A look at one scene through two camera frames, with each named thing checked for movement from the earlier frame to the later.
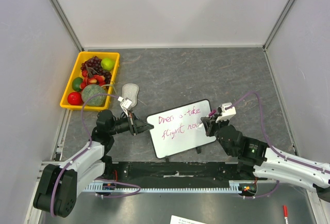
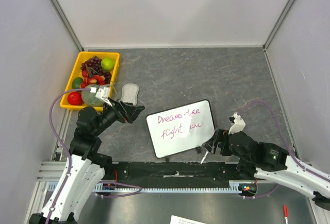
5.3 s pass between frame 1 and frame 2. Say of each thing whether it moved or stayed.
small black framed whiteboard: stayed
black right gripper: moved
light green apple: stayed
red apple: stayed
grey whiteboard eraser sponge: stayed
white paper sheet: stayed
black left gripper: moved
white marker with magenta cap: moved
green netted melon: stayed
